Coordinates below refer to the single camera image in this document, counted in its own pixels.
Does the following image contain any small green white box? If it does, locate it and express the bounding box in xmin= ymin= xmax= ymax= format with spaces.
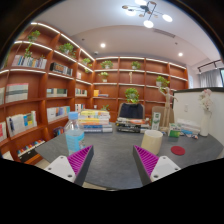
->
xmin=168 ymin=122 xmax=182 ymax=139

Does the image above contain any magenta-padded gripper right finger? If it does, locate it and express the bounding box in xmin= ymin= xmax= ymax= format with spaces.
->
xmin=132 ymin=144 xmax=182 ymax=187

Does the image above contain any multi-bulb ceiling lamp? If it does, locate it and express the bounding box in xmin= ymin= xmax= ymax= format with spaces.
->
xmin=121 ymin=0 xmax=174 ymax=29

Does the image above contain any green and white carton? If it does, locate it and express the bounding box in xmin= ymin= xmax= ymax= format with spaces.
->
xmin=151 ymin=111 xmax=162 ymax=131

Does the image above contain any white vase with flowers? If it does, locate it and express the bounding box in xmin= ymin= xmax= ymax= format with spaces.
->
xmin=198 ymin=88 xmax=214 ymax=137

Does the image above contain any clear plastic water bottle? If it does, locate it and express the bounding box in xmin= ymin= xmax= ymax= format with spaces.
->
xmin=64 ymin=111 xmax=86 ymax=156

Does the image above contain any stack of colourful books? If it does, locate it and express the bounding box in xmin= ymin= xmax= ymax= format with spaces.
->
xmin=77 ymin=109 xmax=114 ymax=134

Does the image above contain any brown cardboard sheet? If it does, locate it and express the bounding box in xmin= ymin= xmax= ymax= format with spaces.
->
xmin=151 ymin=105 xmax=175 ymax=128

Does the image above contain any flat round red coaster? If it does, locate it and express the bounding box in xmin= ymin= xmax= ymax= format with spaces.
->
xmin=170 ymin=145 xmax=186 ymax=157

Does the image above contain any white partition panel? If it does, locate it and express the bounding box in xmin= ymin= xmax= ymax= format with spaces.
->
xmin=172 ymin=87 xmax=224 ymax=146

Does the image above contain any stack of dark books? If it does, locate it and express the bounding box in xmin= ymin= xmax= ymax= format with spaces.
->
xmin=115 ymin=116 xmax=152 ymax=134

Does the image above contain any wooden wall shelf unit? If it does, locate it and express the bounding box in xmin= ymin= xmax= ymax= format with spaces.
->
xmin=0 ymin=21 xmax=190 ymax=166

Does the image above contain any wooden artist mannequin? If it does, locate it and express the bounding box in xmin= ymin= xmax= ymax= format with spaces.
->
xmin=159 ymin=86 xmax=179 ymax=133

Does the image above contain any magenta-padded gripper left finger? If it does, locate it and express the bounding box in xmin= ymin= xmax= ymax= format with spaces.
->
xmin=44 ymin=144 xmax=95 ymax=187

